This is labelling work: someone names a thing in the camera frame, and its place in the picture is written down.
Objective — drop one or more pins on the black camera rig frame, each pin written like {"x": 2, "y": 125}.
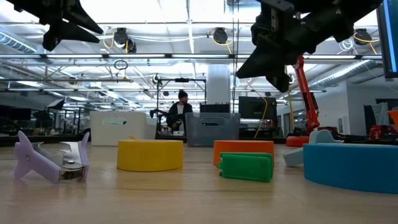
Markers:
{"x": 182, "y": 80}

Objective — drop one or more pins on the white plastic bin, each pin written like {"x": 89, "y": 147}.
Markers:
{"x": 124, "y": 130}

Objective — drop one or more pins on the black background monitor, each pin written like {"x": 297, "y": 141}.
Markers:
{"x": 258, "y": 109}

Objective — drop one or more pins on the black background robot arm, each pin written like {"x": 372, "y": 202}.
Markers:
{"x": 157, "y": 113}

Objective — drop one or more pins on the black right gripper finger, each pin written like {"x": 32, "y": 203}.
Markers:
{"x": 264, "y": 59}
{"x": 281, "y": 81}

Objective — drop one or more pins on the light blue staple remover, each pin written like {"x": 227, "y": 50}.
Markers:
{"x": 323, "y": 137}

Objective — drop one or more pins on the yellow tape roll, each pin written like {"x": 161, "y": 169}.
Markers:
{"x": 150, "y": 155}

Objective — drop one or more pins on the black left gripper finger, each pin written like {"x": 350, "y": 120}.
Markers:
{"x": 82, "y": 18}
{"x": 62, "y": 32}

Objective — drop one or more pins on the blue tape roll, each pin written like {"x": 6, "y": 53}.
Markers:
{"x": 351, "y": 168}

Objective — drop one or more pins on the person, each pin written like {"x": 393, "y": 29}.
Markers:
{"x": 179, "y": 113}

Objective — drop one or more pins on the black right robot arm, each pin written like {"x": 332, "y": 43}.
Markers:
{"x": 351, "y": 15}

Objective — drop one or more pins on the grey translucent plastic bin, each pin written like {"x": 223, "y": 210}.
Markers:
{"x": 213, "y": 133}

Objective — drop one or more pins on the orange tape roll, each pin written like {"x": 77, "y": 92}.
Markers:
{"x": 242, "y": 146}

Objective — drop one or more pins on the black computer monitor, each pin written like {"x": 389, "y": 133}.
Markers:
{"x": 388, "y": 37}

